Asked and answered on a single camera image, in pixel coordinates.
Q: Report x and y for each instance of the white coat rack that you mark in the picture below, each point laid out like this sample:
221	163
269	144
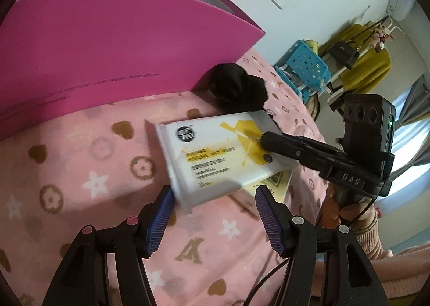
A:
396	28

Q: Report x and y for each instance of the yellow cup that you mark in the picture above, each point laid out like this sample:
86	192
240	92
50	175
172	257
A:
312	45

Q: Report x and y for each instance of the black shoulder bag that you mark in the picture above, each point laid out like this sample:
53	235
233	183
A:
342	54

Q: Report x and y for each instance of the pink printed blanket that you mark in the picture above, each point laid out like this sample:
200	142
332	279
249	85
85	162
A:
84	225

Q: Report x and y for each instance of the grey curtain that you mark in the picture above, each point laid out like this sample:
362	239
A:
416	101

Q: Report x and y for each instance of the flat yellow pack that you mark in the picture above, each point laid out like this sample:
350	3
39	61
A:
275	185

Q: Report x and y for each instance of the white yellow wet wipes pack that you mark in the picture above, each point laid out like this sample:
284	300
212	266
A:
215	155

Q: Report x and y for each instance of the black cloth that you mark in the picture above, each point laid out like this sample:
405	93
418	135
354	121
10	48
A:
235	86

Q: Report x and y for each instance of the person's right hand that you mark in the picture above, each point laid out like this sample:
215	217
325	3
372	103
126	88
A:
331	213

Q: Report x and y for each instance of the pink cardboard box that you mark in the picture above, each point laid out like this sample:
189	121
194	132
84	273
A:
100	57

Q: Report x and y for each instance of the blue basket cart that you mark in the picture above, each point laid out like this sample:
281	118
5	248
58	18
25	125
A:
305	62

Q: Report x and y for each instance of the mustard yellow coat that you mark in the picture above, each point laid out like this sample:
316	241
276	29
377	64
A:
368	69

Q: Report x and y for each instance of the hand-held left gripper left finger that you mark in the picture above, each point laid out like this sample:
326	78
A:
161	215

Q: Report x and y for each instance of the pink plush charm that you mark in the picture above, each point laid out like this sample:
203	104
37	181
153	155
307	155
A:
381	37

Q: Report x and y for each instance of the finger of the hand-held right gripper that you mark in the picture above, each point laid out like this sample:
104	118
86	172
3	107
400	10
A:
312	144
295	155

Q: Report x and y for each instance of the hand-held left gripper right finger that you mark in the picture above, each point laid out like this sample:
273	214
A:
268	218

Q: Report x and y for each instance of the person's right forearm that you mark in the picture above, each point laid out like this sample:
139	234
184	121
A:
376	245

